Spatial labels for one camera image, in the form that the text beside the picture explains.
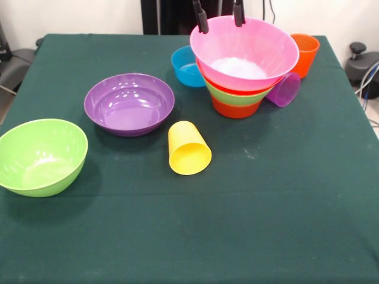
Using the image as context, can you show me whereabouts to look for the green plastic bowl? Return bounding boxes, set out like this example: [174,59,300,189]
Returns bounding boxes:
[203,78,275,107]
[0,118,89,198]

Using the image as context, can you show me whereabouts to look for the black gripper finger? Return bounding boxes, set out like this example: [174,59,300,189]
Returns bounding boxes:
[192,0,210,34]
[232,0,245,28]

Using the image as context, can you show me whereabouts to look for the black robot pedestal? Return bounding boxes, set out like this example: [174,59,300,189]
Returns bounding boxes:
[140,0,235,36]

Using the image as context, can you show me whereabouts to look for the blue and white cables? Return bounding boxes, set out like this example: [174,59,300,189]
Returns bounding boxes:
[354,60,379,103]

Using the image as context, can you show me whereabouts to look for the purple plastic cup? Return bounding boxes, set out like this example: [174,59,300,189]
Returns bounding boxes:
[265,72,301,108]

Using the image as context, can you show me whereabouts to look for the orange plastic cup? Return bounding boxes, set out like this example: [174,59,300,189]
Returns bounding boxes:
[289,33,320,79]

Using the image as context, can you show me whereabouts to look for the dark green tablecloth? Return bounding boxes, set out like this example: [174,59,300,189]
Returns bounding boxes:
[0,33,379,284]

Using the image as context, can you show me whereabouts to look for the black chair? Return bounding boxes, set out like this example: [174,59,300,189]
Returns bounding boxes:
[0,22,38,95]

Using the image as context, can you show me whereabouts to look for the blue plastic bowl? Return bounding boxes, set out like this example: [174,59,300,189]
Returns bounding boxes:
[171,46,207,88]

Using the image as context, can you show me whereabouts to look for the large orange plastic bowl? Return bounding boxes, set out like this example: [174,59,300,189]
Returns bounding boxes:
[195,57,284,96]

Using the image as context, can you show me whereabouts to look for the purple plastic bowl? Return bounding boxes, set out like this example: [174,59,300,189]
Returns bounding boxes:
[83,73,176,137]

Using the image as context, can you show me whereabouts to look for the yellow plastic cup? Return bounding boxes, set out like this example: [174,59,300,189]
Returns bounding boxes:
[168,120,213,176]

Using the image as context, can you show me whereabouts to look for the pink plastic bowl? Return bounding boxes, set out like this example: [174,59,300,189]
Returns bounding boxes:
[189,15,300,92]

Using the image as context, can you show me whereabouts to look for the small orange plastic bowl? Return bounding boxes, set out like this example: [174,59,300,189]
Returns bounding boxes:
[210,93,264,120]

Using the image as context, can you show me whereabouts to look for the thin black cable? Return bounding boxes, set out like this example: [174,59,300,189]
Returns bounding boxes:
[262,0,278,23]

